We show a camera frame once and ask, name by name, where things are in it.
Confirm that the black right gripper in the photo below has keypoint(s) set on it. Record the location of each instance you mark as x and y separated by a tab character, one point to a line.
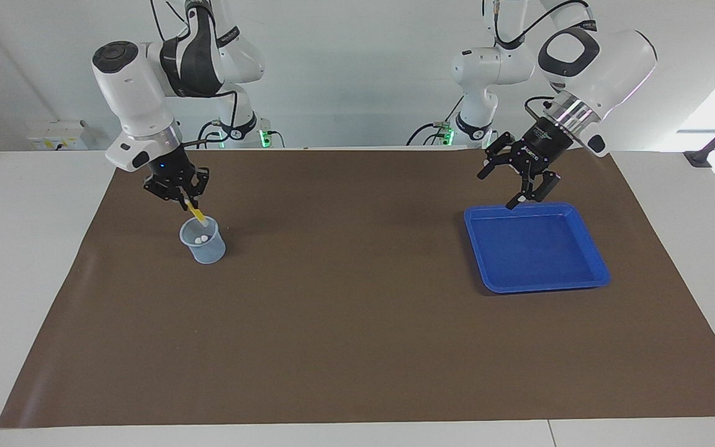
171	169

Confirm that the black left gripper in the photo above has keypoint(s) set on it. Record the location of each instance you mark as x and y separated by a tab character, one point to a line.
544	144

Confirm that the yellow marker pen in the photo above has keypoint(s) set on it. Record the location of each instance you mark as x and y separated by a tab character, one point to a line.
197	214

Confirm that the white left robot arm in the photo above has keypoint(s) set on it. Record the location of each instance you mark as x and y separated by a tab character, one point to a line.
618	62

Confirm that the translucent plastic cup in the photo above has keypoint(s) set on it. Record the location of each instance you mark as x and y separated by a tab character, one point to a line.
205	253

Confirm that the blue plastic tray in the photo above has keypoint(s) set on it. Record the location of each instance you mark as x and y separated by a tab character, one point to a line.
537	248

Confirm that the brown table mat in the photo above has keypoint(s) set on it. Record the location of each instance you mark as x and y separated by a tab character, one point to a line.
357	341

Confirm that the white wall socket box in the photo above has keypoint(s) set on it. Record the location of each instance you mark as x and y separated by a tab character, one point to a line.
56	136

